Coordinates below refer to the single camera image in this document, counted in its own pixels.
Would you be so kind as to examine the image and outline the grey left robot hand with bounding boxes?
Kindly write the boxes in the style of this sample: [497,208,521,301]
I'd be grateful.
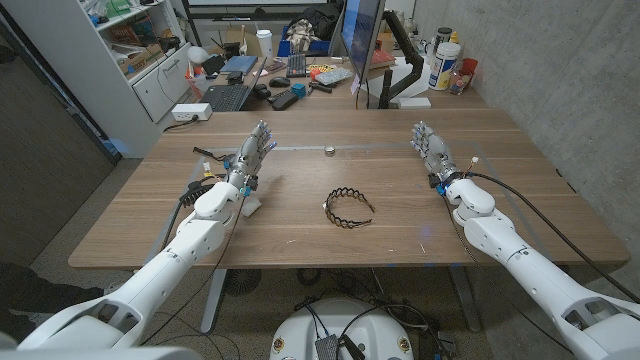
[225,119,278,191]

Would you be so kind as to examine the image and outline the red book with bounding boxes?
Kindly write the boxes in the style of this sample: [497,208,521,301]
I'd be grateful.
[369,48,397,70]

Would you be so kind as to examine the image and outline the grey table leg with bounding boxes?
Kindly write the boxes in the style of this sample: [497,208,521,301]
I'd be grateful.
[200,268,229,334]
[448,264,482,333]

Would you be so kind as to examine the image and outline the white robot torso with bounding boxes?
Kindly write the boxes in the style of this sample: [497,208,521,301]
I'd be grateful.
[269,298,415,360]

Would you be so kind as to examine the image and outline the clear white keyboard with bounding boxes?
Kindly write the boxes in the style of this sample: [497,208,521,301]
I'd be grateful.
[314,67,354,86]

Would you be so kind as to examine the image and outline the black computer monitor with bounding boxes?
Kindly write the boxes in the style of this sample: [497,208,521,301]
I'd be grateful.
[340,0,387,84]

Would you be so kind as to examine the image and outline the plaid cloth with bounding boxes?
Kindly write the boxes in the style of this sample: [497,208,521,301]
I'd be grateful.
[285,18,321,54]

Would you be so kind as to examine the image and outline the white box at monitor base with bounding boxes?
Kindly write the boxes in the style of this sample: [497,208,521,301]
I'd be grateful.
[398,96,432,110]

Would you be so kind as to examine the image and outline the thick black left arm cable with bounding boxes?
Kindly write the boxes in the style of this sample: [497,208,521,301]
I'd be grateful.
[159,197,187,252]

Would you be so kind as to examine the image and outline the white power strip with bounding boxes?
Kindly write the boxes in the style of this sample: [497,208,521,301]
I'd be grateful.
[171,102,214,123]

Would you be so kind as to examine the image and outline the person leg black trousers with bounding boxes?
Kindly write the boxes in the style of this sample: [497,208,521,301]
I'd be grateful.
[0,262,106,341]

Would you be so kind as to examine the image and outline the white wipes canister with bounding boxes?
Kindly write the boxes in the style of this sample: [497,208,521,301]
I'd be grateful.
[428,41,462,92]

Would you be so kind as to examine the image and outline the white shelf cabinet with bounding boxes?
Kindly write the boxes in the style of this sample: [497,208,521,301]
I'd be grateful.
[0,0,194,159]

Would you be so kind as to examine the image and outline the blue notebook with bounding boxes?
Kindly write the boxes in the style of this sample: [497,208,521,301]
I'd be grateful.
[219,54,259,75]

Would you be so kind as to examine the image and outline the blue storage bin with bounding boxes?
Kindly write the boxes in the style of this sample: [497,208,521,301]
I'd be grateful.
[277,25,332,58]

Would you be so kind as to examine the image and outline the black jacket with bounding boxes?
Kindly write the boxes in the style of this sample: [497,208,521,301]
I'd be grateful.
[289,3,344,41]

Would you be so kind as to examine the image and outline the white paper cup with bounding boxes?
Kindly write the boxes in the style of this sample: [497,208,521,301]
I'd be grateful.
[255,28,275,59]

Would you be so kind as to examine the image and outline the black round fan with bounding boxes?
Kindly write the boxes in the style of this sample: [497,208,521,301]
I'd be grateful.
[223,268,263,297]

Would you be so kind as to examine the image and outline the cardboard box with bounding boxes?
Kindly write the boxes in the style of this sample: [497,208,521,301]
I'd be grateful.
[119,43,165,76]

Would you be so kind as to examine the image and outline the black zigzag headband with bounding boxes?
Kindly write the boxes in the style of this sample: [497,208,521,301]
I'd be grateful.
[323,187,376,230]

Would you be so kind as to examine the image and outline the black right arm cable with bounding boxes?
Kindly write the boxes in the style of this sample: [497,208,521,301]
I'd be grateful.
[464,171,640,305]

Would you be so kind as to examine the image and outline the small white cylinder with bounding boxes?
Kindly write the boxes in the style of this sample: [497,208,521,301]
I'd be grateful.
[241,196,263,218]

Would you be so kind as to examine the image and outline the black claw hair clip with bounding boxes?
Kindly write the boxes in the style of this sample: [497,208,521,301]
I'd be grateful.
[179,182,216,209]

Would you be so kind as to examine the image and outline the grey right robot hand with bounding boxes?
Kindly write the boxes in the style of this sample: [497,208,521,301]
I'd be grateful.
[410,121,464,188]

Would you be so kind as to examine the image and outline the black keyboard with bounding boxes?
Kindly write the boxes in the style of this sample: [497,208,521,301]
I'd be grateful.
[285,52,308,79]
[199,56,269,113]

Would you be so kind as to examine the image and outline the red cup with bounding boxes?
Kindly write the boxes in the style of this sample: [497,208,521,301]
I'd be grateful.
[459,57,479,91]

